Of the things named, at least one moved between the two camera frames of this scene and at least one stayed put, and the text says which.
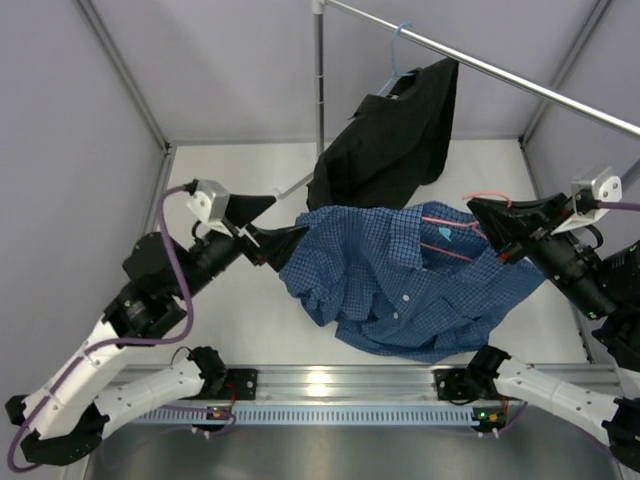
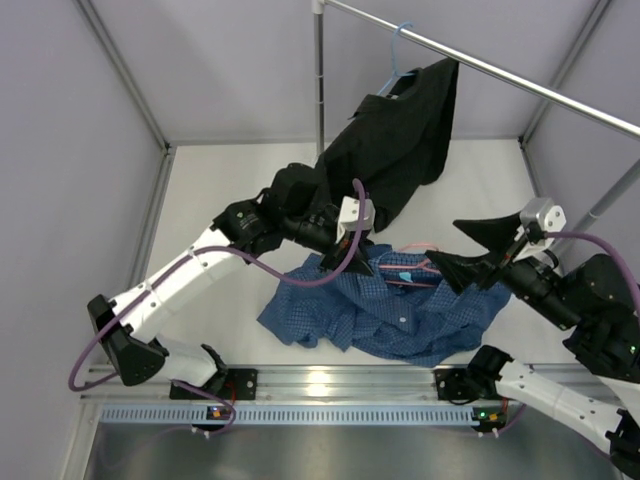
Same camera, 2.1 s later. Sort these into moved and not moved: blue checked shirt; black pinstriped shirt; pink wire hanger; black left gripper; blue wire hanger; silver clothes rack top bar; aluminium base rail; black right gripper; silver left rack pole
Moved: blue checked shirt; pink wire hanger; black left gripper; black right gripper
Not moved: black pinstriped shirt; silver clothes rack top bar; blue wire hanger; aluminium base rail; silver left rack pole
